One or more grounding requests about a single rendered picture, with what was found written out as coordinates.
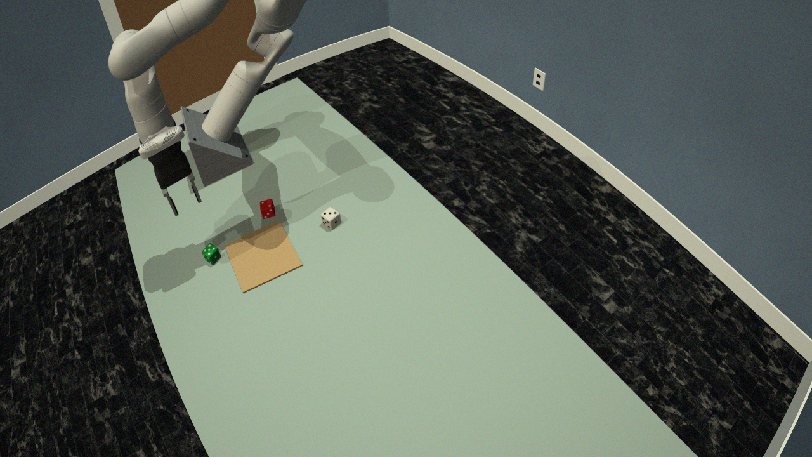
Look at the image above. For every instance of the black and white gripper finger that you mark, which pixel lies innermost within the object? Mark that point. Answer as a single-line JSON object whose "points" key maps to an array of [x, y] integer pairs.
{"points": [[192, 178], [166, 194]]}

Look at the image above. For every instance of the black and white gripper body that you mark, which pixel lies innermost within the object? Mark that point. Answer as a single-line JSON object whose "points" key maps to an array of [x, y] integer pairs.
{"points": [[160, 140]]}

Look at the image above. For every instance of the white die with black pips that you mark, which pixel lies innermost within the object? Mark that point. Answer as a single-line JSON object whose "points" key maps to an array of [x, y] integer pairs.
{"points": [[331, 218]]}

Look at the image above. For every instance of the tan flat mat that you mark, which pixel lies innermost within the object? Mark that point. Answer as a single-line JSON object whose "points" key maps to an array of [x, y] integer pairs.
{"points": [[262, 256]]}

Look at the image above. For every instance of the green die with white pips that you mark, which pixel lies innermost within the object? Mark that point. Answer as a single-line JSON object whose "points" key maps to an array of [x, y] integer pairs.
{"points": [[211, 254]]}

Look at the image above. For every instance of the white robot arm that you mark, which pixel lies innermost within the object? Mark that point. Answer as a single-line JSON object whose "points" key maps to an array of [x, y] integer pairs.
{"points": [[134, 54]]}

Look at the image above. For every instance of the red die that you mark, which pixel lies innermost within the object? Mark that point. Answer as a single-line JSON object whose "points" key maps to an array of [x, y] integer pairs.
{"points": [[267, 208]]}

